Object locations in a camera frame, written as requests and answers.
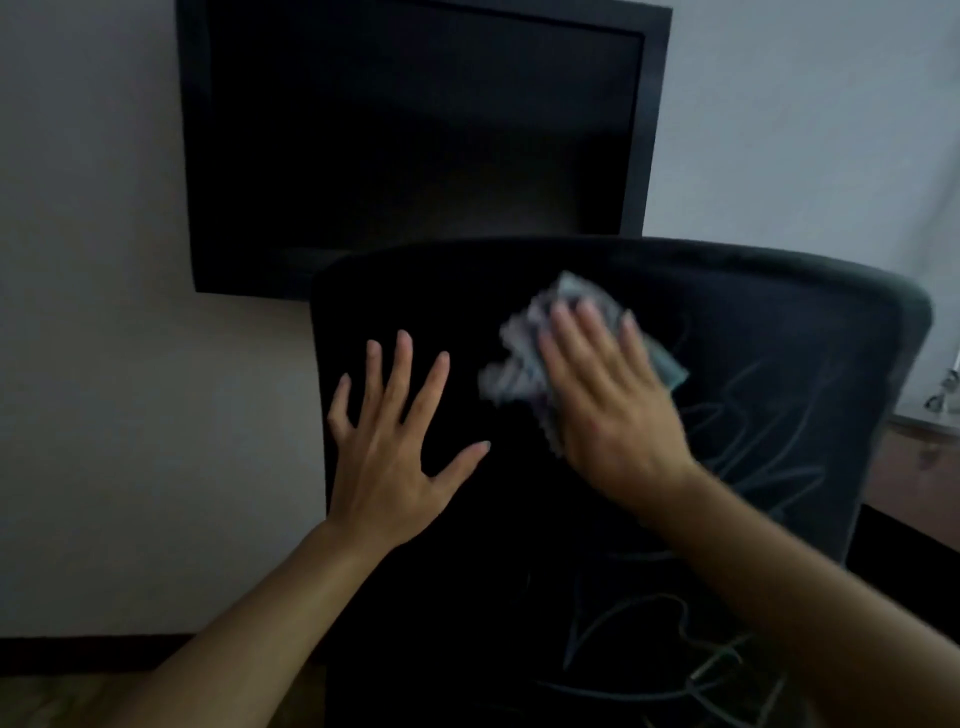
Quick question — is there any person's right hand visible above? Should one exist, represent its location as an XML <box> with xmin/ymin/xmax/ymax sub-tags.
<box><xmin>535</xmin><ymin>298</ymin><xmax>703</xmax><ymax>505</ymax></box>

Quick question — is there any person's left hand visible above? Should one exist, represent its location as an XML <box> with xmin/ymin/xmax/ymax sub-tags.
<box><xmin>327</xmin><ymin>330</ymin><xmax>492</xmax><ymax>555</ymax></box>

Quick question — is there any patterned cleaning cloth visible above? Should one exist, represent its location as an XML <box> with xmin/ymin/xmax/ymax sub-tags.
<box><xmin>477</xmin><ymin>270</ymin><xmax>690</xmax><ymax>444</ymax></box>

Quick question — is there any black office chair backrest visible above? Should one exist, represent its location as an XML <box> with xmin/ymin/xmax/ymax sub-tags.
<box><xmin>309</xmin><ymin>235</ymin><xmax>934</xmax><ymax>728</ymax></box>

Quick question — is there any person's right forearm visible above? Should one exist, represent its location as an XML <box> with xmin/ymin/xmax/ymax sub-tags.
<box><xmin>596</xmin><ymin>465</ymin><xmax>960</xmax><ymax>728</ymax></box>

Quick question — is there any person's left forearm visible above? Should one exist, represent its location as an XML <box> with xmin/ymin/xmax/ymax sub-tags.
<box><xmin>96</xmin><ymin>517</ymin><xmax>395</xmax><ymax>728</ymax></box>

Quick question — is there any black flat screen television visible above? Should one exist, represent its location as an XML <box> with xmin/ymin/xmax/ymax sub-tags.
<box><xmin>174</xmin><ymin>0</ymin><xmax>673</xmax><ymax>302</ymax></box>

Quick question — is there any brown wooden desk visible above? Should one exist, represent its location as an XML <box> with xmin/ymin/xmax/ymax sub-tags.
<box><xmin>862</xmin><ymin>405</ymin><xmax>960</xmax><ymax>555</ymax></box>

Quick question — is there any small metal desk object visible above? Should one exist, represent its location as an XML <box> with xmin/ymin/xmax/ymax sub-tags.
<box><xmin>924</xmin><ymin>351</ymin><xmax>960</xmax><ymax>415</ymax></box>

